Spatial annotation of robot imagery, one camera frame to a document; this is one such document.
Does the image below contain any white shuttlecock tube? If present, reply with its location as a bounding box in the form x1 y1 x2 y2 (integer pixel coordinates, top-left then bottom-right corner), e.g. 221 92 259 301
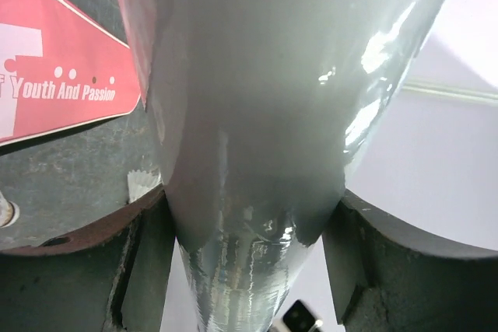
118 0 445 331

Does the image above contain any pink racket bag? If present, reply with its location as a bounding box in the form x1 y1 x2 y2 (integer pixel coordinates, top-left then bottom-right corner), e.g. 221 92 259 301
1 0 140 145

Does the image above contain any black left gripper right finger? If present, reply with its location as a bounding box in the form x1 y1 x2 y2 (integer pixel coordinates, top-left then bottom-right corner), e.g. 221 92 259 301
322 191 497 331

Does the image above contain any black smartphone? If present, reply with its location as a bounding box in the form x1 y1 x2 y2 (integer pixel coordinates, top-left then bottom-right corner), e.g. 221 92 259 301
282 299 323 332

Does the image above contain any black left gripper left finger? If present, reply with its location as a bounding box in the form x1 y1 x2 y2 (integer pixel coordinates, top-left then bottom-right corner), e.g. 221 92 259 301
1 186 174 331

